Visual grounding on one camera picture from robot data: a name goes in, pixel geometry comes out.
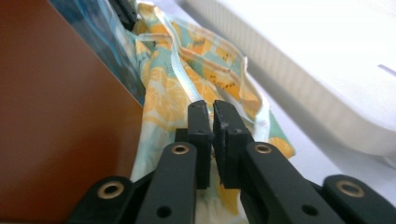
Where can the white plastic tray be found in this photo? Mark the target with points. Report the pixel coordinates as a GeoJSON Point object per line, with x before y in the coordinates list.
{"type": "Point", "coordinates": [311, 77]}

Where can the long brown box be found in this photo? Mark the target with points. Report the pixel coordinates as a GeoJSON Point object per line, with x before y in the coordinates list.
{"type": "Point", "coordinates": [56, 124]}

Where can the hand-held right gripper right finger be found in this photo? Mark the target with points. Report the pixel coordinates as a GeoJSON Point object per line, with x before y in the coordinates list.
{"type": "Point", "coordinates": [230, 146]}

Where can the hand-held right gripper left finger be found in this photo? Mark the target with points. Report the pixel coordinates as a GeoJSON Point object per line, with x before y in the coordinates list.
{"type": "Point", "coordinates": [200, 133]}

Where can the blue snack pouch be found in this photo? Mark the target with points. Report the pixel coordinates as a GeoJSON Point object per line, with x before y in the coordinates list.
{"type": "Point", "coordinates": [106, 40]}

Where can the lemon-print cloth bag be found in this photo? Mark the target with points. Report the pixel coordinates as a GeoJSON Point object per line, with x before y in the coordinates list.
{"type": "Point", "coordinates": [168, 102]}

